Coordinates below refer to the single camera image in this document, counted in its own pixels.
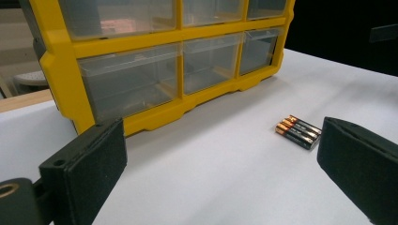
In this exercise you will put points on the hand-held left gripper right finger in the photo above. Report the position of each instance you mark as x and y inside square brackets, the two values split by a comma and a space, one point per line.
[359, 162]

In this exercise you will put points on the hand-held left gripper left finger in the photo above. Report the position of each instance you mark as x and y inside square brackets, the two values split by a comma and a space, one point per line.
[84, 168]

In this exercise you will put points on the black orange battery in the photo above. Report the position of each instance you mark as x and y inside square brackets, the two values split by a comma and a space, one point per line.
[295, 138]
[305, 125]
[300, 131]

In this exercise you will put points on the yellow black storage cabinet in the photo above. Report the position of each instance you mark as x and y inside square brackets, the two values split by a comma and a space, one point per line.
[59, 72]

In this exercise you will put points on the wooden table board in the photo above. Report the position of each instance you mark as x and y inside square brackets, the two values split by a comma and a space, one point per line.
[22, 100]

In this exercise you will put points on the set of clear cabinet drawers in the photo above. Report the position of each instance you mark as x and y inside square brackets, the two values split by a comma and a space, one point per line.
[131, 81]

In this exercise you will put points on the white round object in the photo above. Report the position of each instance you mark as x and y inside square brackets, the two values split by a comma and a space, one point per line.
[31, 78]

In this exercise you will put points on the dark flat bar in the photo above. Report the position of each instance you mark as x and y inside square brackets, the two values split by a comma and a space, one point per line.
[383, 33]

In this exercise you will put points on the black curtain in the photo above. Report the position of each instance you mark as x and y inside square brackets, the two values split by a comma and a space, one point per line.
[331, 28]

